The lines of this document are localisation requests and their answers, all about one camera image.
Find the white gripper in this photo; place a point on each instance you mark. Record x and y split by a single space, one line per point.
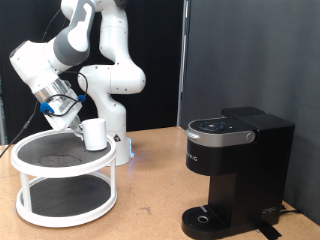
63 118

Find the black Keurig coffee machine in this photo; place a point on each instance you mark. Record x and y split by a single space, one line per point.
246 173

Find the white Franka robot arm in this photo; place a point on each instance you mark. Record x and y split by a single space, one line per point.
113 80

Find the white two-tier turntable stand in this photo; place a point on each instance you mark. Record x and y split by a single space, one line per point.
63 170

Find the grey metal frame bar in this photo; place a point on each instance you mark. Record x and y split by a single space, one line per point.
1 126

